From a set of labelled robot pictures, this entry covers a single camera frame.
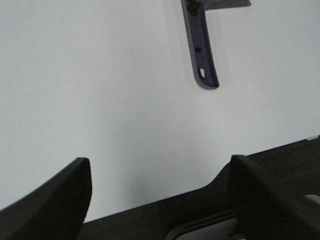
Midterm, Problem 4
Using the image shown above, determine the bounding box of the grey plastic dustpan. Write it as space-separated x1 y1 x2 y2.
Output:
181 0 252 90

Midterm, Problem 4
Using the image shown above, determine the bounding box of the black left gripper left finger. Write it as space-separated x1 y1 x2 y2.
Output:
0 157 92 240

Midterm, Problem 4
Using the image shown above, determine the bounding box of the pile of coffee beans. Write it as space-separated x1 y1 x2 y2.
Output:
185 0 203 54

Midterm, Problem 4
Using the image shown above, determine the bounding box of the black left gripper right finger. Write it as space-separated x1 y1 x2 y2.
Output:
229 155 320 240

